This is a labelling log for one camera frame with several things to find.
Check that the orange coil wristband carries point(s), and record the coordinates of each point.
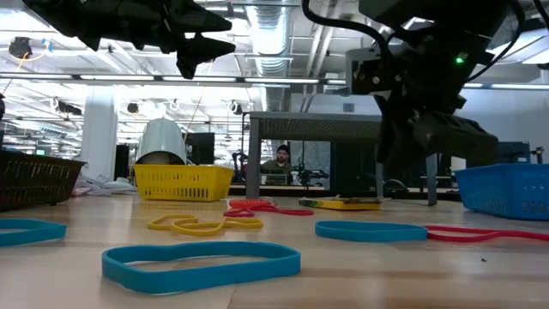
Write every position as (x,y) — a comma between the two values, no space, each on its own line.
(249,203)

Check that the yellow rubber band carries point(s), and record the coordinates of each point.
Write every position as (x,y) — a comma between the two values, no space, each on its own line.
(201,232)

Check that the yellow plastic basket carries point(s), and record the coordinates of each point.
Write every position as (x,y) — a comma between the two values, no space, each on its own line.
(180,182)

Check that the white column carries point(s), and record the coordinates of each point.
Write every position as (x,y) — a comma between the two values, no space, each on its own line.
(98,129)

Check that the blue rubber band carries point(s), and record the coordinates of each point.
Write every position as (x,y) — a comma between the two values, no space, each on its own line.
(201,279)
(369,235)
(30,234)

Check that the black mesh basket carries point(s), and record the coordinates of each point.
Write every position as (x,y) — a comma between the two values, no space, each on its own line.
(38,180)

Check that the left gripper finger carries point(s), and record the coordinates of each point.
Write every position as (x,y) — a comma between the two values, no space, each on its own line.
(201,49)
(193,19)

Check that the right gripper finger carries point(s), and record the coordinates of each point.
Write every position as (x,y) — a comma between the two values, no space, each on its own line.
(454,141)
(394,137)

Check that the person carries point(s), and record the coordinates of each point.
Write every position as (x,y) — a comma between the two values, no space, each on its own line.
(279,165)

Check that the grey perforated metal shelf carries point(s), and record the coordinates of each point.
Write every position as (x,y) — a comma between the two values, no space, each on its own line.
(300,124)

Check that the red rubber band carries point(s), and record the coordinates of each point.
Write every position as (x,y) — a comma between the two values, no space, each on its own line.
(296,212)
(493,235)

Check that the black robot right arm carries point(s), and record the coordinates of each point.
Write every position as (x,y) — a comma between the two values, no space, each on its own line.
(450,13)

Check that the yellow green crayon box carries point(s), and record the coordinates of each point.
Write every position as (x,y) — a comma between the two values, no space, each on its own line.
(343,205)

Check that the blue plastic basket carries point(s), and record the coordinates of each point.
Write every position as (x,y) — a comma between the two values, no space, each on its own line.
(502,189)

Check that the wide silver ventilation duct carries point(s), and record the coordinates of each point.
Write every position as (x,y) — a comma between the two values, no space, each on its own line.
(270,38)

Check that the black computer monitor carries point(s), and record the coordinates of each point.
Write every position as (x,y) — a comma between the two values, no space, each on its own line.
(514,152)
(200,148)

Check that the long ceiling light strip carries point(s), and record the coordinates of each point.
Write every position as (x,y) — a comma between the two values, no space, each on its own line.
(128,78)

